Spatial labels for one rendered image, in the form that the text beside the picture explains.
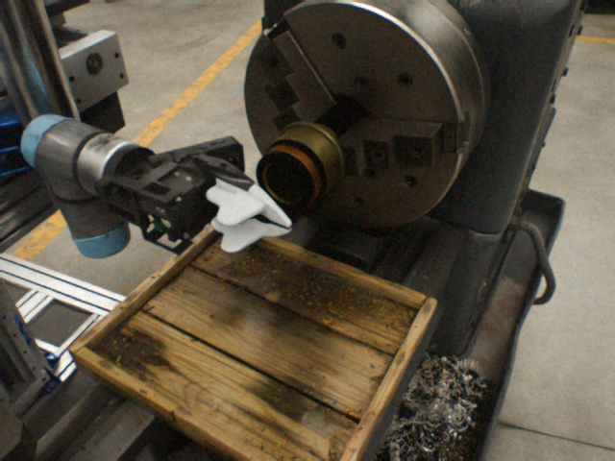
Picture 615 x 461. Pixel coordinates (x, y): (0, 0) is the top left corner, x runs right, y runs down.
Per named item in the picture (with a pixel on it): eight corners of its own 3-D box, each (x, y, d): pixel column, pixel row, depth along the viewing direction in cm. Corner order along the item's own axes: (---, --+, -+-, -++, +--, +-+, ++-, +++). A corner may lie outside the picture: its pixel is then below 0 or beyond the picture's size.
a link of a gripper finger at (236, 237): (265, 278, 50) (194, 246, 54) (297, 243, 54) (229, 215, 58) (263, 254, 48) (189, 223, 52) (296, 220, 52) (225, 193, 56)
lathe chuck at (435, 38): (275, 157, 88) (280, -42, 67) (449, 226, 77) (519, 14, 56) (244, 183, 82) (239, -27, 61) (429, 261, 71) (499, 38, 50)
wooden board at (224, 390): (222, 233, 83) (220, 214, 80) (433, 319, 69) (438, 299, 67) (75, 368, 63) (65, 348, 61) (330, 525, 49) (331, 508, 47)
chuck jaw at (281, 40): (326, 108, 69) (276, 30, 66) (353, 90, 65) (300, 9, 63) (282, 143, 62) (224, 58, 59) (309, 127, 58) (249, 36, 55)
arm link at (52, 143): (79, 157, 70) (60, 99, 65) (135, 179, 66) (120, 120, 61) (30, 184, 65) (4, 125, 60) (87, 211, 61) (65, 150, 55)
